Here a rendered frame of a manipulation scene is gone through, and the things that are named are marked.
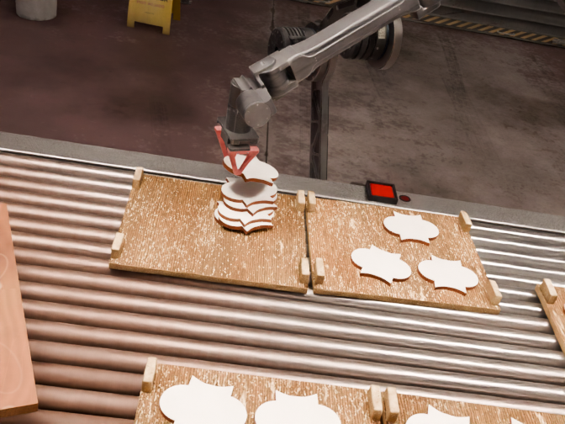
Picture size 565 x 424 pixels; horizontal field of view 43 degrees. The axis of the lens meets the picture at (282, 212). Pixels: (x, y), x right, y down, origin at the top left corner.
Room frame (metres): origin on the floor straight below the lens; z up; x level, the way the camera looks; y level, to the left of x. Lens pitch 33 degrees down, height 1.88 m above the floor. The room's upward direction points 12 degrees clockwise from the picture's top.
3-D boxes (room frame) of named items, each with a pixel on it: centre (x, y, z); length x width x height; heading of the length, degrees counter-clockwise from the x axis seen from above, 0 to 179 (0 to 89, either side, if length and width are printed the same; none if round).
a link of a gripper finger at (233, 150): (1.37, 0.12, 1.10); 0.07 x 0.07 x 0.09; 28
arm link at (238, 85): (1.39, 0.13, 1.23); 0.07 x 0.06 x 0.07; 27
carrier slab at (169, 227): (1.32, 0.14, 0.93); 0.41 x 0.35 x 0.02; 97
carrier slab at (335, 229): (1.38, -0.27, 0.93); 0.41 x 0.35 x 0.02; 98
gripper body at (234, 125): (1.39, 0.13, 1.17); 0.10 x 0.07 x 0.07; 28
